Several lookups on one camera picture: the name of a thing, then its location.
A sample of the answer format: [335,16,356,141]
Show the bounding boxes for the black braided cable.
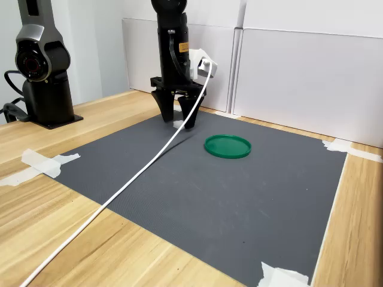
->
[0,101,31,124]

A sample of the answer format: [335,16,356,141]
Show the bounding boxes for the thin black cable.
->
[4,70,25,97]

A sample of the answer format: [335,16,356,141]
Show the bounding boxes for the white camera cable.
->
[19,59,214,287]

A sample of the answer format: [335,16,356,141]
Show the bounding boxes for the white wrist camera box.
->
[188,47,218,80]

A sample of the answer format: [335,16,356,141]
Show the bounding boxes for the dark grey mat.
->
[44,109,348,287]

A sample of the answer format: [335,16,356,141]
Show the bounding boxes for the round green lid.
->
[204,134,252,160]

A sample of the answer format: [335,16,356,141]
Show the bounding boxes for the white partition panel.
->
[233,28,383,149]
[121,17,240,113]

